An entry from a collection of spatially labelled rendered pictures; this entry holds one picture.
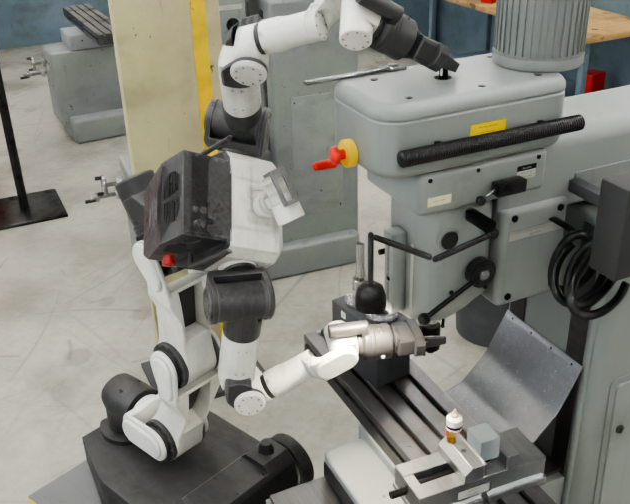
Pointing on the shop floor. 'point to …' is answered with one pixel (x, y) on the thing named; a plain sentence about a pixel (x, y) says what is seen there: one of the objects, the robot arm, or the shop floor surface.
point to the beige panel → (166, 88)
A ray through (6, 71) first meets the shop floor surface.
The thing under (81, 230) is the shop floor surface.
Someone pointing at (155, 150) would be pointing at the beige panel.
